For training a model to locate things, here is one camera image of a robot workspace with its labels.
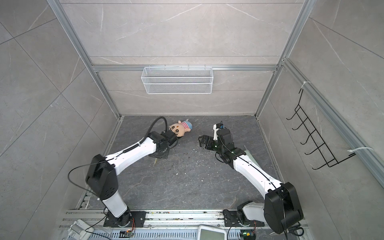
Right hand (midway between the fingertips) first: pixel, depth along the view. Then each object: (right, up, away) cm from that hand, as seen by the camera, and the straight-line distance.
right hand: (204, 138), depth 84 cm
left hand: (-26, -8, +2) cm, 27 cm away
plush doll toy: (-16, +6, +19) cm, 26 cm away
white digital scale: (0, -42, -17) cm, 45 cm away
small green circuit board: (+20, -45, -14) cm, 51 cm away
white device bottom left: (-60, -42, -15) cm, 75 cm away
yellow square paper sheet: (-27, -11, -3) cm, 30 cm away
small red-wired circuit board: (-38, -45, -14) cm, 60 cm away
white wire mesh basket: (-18, +39, +17) cm, 46 cm away
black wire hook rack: (+50, -5, -21) cm, 55 cm away
